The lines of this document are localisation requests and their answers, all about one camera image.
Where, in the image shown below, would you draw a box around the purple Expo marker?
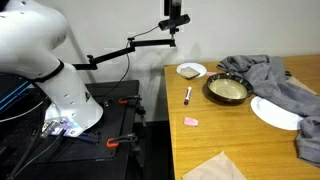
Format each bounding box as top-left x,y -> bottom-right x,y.
183,86 -> 193,106

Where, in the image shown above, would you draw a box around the dark rimmed ceramic bowl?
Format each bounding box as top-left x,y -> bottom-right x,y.
205,72 -> 254,105

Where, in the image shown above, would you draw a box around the brown square sponge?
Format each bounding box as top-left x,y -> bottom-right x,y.
180,66 -> 201,80

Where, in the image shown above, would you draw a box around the small white plate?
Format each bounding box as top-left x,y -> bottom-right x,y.
176,62 -> 208,80

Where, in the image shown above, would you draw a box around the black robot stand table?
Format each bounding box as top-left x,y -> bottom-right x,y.
0,79 -> 148,180

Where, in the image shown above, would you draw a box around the black vertical pole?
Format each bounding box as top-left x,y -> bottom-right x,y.
163,0 -> 183,18

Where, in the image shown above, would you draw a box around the brown paper napkin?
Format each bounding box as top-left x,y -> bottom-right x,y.
181,151 -> 248,180

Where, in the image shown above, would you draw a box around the grey cloth towel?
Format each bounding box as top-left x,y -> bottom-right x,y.
216,54 -> 320,168

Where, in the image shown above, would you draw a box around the large white plate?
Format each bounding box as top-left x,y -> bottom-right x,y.
250,95 -> 305,131

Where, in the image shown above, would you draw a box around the tan paper sheet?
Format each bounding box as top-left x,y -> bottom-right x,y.
288,75 -> 318,97

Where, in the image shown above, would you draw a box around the black box blue stripes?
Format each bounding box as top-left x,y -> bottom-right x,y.
0,73 -> 34,116

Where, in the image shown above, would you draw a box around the orange handled clamp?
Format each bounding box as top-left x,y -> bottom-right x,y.
118,95 -> 143,106
106,133 -> 139,149

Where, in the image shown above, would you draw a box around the thin black camera cable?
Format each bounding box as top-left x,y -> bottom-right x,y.
99,25 -> 160,98

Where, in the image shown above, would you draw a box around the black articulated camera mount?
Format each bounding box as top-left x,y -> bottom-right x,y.
72,37 -> 177,71

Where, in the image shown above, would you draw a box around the black camera bar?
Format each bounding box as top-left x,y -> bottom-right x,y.
157,13 -> 192,32

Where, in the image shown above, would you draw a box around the purple handled clamp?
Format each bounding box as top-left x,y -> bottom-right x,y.
78,131 -> 102,144

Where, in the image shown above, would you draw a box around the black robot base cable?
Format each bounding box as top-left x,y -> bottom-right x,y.
5,130 -> 65,180

